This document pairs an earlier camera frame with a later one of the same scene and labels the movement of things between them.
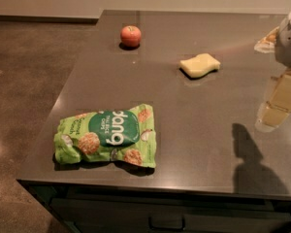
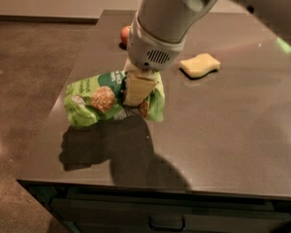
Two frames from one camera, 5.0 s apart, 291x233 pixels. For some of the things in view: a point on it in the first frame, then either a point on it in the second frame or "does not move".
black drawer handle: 182,227 does not move
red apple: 130,36 does not move
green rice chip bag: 125,135 → 95,100
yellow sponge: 200,65 does not move
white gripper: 289,44 → 150,52
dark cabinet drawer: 91,215 does not move
